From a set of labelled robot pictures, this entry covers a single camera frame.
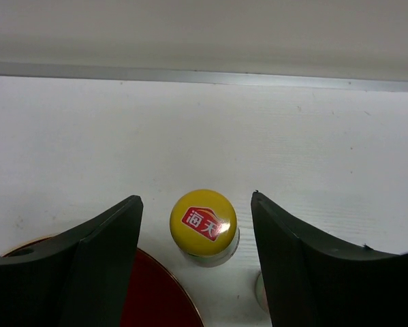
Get sauce bottle yellow cap front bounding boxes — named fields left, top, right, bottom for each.
left=255, top=271, right=269, bottom=313

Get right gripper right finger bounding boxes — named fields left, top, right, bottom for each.
left=251, top=192, right=408, bottom=326

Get rear metal table rail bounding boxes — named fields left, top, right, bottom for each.
left=0, top=62, right=408, bottom=93

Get red round lacquer tray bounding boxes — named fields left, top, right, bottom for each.
left=4, top=238, right=202, bottom=326

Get sauce bottle yellow cap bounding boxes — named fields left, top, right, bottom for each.
left=170, top=189, right=240, bottom=268
left=255, top=271, right=269, bottom=313

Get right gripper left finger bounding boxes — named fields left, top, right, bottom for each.
left=0, top=196, right=143, bottom=326

